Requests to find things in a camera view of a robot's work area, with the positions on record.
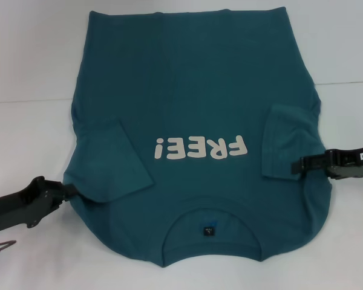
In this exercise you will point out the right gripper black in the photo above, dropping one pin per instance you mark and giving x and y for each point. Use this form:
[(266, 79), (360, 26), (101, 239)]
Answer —
[(354, 166)]

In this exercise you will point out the teal t-shirt with FREE print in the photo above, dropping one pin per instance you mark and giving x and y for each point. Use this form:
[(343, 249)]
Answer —
[(199, 90)]

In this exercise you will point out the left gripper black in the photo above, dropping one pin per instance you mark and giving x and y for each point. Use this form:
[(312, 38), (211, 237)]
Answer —
[(24, 208)]

